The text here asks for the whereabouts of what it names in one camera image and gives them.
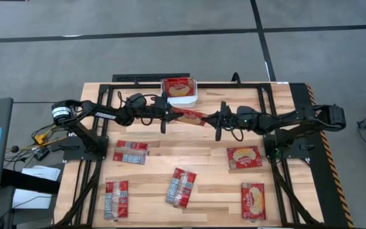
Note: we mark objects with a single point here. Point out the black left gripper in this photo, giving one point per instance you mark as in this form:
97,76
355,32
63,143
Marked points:
162,111

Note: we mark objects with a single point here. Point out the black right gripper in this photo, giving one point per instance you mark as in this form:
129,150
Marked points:
224,119

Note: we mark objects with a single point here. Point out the red popcorn bag clear wrap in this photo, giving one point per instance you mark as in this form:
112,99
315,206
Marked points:
181,187
245,157
178,89
191,117
116,200
253,203
130,152

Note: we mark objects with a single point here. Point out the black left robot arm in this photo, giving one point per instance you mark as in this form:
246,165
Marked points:
106,115

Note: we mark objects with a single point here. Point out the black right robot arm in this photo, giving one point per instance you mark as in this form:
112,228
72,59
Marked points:
297,119

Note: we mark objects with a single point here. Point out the white plastic basket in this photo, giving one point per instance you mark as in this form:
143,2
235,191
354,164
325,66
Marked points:
183,102

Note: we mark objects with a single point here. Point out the black hazard striped edge mat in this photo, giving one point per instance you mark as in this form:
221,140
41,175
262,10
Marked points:
324,178

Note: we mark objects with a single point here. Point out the yellow connector block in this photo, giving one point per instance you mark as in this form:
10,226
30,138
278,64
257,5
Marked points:
40,139

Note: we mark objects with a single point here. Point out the black adapter box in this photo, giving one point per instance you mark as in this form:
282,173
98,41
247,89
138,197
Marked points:
41,154

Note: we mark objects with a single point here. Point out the white paper sheet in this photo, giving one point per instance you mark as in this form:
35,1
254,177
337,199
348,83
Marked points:
30,200
43,173

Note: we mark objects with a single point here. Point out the black bar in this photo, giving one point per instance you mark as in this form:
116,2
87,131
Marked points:
27,181

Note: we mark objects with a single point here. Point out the black round knob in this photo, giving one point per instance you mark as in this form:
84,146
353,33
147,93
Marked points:
15,149

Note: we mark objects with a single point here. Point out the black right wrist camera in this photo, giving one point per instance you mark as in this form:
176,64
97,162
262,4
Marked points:
246,112

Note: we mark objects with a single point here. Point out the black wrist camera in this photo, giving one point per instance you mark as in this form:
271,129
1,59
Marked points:
136,100
246,112

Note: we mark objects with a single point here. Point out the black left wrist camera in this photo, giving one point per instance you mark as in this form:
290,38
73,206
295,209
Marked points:
136,100

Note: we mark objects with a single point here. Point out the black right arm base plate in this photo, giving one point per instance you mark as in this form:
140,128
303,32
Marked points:
297,154

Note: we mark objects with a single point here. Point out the black aluminium table frame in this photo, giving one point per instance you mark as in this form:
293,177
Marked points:
96,187

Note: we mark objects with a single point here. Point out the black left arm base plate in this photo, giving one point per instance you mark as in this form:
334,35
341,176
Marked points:
71,154

